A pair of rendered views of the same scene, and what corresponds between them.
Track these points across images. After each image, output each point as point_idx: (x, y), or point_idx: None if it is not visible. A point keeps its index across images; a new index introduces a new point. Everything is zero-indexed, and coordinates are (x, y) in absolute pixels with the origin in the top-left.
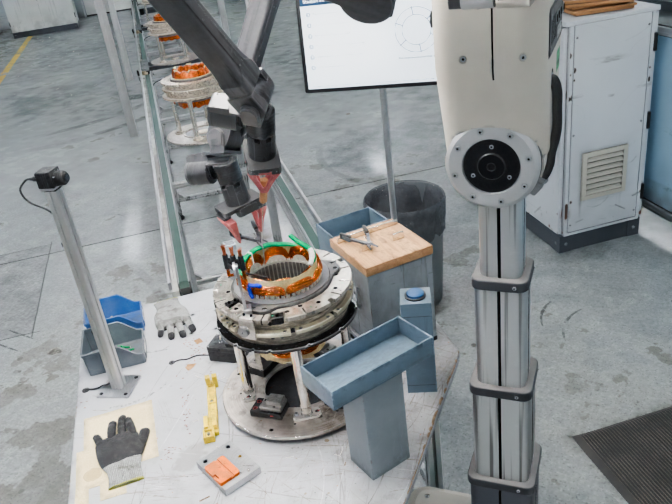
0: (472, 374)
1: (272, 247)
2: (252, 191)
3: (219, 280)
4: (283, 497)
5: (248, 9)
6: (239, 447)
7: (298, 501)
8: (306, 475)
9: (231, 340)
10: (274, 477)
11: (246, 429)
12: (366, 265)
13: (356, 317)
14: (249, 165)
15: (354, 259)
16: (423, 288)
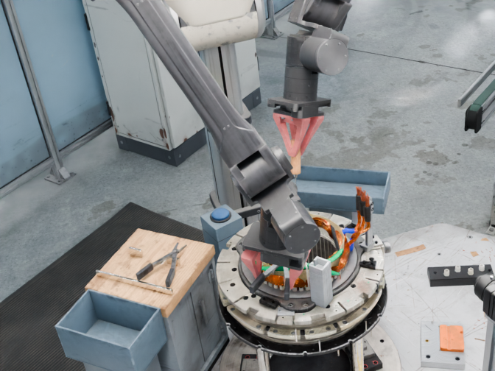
0: (253, 207)
1: (272, 264)
2: (248, 237)
3: (342, 309)
4: (424, 298)
5: (163, 4)
6: (415, 360)
7: (418, 288)
8: (393, 299)
9: (384, 291)
10: (415, 315)
11: (399, 358)
12: (207, 247)
13: (198, 350)
14: (325, 99)
15: (200, 262)
16: (205, 217)
